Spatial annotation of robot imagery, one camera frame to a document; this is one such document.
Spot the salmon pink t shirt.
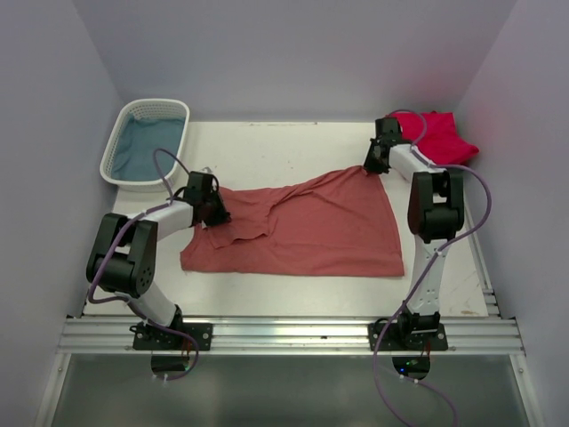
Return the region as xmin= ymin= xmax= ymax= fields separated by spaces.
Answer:
xmin=180 ymin=165 xmax=405 ymax=278

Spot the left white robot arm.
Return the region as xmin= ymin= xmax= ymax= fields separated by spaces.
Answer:
xmin=86 ymin=172 xmax=230 ymax=350

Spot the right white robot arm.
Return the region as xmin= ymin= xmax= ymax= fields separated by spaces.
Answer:
xmin=364 ymin=117 xmax=464 ymax=351

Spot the folded crimson t shirt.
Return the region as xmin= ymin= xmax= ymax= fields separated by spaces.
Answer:
xmin=391 ymin=111 xmax=479 ymax=165

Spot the blue t shirt in basket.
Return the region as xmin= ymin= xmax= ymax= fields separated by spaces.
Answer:
xmin=110 ymin=115 xmax=184 ymax=181

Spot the white perforated plastic basket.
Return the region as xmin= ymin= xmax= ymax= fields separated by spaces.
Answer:
xmin=100 ymin=98 xmax=190 ymax=192

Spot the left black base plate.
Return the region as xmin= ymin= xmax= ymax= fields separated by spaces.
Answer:
xmin=129 ymin=322 xmax=213 ymax=351

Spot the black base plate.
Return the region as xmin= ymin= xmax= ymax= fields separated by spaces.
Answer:
xmin=378 ymin=323 xmax=449 ymax=351
xmin=129 ymin=322 xmax=213 ymax=351

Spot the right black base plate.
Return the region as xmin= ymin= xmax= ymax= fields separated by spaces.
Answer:
xmin=378 ymin=323 xmax=449 ymax=351

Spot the aluminium mounting rail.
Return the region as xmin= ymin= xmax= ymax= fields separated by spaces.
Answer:
xmin=56 ymin=316 xmax=525 ymax=356

